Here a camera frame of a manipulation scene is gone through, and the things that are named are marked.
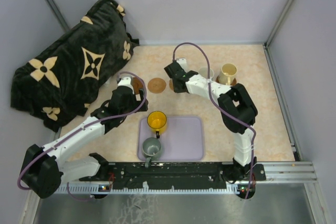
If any woven rattan coaster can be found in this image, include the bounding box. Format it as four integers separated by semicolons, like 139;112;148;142
169;78;174;92
148;78;166;94

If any brown wooden coaster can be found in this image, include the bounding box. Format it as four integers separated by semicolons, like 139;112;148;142
216;76;237;86
131;77;144;95

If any light blue mug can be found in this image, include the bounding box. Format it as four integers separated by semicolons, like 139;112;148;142
198;67;214;80

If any cream yellow mug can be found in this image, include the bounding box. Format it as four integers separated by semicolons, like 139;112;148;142
218;63;237;85

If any grey green mug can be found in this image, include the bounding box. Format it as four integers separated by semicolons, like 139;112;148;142
141;137;163;168

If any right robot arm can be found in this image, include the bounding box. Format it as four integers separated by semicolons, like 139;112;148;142
164;60;258;180

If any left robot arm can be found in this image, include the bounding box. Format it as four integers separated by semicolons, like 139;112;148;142
17;84;148;199

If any white paper scrap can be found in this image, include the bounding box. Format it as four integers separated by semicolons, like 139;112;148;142
104;80;110;87

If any black floral plush blanket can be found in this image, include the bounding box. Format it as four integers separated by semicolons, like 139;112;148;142
10;0;139;131

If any lavender plastic tray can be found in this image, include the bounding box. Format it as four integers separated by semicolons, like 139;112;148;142
136;115;205;162

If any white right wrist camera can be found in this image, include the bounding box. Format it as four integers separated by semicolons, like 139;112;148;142
176;58;189;72

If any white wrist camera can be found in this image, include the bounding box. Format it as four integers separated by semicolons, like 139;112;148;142
118;76;133;89
176;58;189;72

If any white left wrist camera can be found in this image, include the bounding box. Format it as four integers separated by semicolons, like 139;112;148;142
118;76;133;89

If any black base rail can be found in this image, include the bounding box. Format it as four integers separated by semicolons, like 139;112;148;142
80;153;266;198

